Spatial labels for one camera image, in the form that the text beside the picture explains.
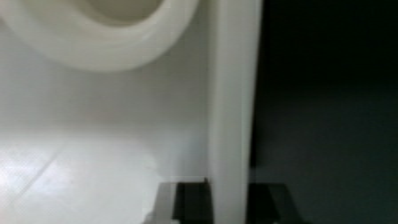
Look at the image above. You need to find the white square tabletop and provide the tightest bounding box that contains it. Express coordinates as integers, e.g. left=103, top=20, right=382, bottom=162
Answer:
left=0, top=0, right=263, bottom=224

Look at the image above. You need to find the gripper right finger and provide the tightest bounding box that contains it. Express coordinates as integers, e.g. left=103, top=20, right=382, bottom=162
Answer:
left=247, top=183, right=311, bottom=224

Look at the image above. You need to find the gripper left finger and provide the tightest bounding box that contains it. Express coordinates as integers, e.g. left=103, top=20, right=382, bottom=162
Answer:
left=144, top=181, right=213, bottom=224

